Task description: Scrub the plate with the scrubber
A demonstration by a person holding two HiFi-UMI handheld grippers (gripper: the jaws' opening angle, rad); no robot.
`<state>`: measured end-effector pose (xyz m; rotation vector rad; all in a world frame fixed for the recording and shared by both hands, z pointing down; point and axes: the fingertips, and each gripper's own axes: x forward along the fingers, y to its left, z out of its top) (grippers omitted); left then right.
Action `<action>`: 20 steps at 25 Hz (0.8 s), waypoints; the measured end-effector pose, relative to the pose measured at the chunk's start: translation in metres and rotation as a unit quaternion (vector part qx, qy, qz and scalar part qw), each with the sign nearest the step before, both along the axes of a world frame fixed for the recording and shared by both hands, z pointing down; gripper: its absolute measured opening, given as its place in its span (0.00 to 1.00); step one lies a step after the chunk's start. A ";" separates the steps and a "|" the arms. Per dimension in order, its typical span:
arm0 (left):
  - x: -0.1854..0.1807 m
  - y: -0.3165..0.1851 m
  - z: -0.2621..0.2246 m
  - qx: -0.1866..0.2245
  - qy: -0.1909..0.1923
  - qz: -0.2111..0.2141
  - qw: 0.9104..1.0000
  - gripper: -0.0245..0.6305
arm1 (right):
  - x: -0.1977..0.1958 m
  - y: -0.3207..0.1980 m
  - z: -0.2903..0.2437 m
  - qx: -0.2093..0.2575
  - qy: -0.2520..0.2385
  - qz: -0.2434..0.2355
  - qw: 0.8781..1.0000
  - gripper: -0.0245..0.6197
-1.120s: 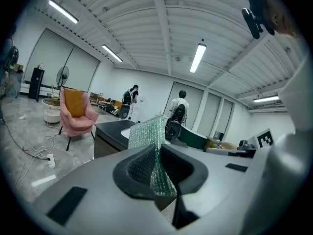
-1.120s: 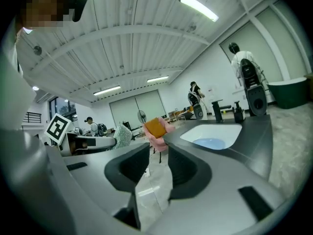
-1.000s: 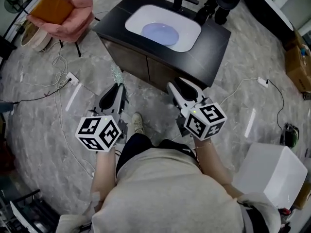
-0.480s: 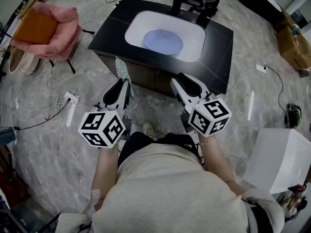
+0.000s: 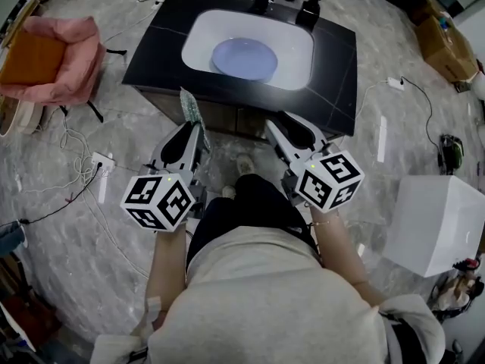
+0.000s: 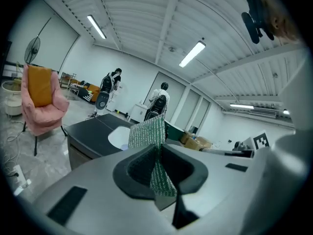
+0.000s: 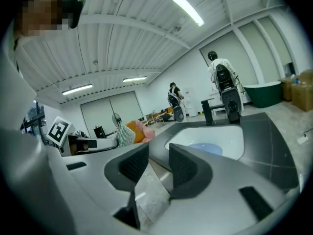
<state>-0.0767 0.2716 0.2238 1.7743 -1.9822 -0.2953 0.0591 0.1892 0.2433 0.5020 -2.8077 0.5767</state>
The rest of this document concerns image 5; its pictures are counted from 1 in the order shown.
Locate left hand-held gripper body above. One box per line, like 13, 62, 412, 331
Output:
120, 159, 208, 234

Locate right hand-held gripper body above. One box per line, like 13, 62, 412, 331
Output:
280, 144, 365, 214

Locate green scouring sponge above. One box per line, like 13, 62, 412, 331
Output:
178, 86, 208, 148

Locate large blue plate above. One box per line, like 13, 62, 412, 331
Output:
211, 37, 279, 82

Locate person's left forearm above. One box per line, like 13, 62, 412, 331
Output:
145, 224, 189, 320

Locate person's right forearm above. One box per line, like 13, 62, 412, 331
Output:
309, 206, 386, 306

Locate person's right white shoe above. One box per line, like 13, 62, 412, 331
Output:
235, 153, 255, 176

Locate person's black trousers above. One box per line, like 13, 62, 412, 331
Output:
185, 173, 319, 276

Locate square white power strip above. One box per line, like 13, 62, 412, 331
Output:
92, 151, 116, 171

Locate dark vanity cabinet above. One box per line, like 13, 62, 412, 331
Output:
121, 0, 359, 140

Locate white sink basin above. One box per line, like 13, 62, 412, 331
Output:
180, 8, 315, 91

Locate white ceramic tub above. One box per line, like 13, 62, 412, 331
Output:
382, 174, 485, 279

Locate black soap dispenser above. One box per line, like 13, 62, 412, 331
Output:
295, 0, 323, 30

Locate green black device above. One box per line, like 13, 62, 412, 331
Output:
439, 133, 465, 172

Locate pink armchair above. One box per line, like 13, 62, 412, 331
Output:
0, 15, 128, 124

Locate person's grey sweatshirt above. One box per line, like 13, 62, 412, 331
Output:
90, 225, 446, 364

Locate blue denim garment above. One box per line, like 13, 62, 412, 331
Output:
0, 220, 27, 249

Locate beige round basket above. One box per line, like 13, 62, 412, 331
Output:
0, 95, 42, 137

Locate cluttered black shelf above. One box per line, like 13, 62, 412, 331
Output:
430, 256, 485, 322

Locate cardboard box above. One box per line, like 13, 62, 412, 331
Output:
414, 11, 480, 85

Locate orange cushion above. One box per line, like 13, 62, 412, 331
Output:
0, 30, 65, 86

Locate tangled white cable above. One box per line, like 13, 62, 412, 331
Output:
22, 115, 99, 195

